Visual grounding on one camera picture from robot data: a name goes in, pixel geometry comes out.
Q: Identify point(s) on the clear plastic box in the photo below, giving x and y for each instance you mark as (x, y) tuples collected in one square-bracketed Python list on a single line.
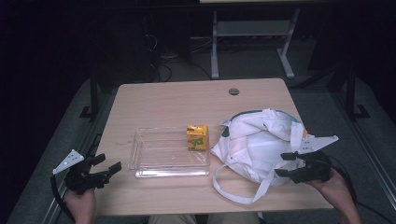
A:
[(162, 158)]

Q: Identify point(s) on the person's left hand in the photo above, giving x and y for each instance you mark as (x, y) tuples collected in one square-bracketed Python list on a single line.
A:
[(80, 203)]

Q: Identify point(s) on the yellow drink carton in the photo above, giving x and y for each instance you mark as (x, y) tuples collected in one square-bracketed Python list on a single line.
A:
[(197, 138)]

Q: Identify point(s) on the black metal stand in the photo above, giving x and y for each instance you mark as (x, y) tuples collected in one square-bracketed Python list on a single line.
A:
[(93, 93), (351, 93)]

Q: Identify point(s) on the person's right hand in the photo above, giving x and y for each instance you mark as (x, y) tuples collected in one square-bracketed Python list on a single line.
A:
[(333, 186)]

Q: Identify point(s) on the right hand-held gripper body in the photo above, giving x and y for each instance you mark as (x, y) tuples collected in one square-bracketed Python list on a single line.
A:
[(311, 168)]

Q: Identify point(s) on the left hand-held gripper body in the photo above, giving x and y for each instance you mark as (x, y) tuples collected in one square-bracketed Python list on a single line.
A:
[(77, 178)]

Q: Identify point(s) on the grey round table grommet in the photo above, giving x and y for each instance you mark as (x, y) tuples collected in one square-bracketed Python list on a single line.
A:
[(233, 91)]

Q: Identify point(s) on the white cloth tote bag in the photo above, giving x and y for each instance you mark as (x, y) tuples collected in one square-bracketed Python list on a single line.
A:
[(255, 146)]

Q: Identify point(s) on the aluminium frame rail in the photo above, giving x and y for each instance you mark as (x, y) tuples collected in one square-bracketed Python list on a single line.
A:
[(364, 140), (79, 149)]

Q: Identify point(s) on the white metal desk frame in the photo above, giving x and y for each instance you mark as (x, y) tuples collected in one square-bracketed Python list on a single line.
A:
[(252, 28)]

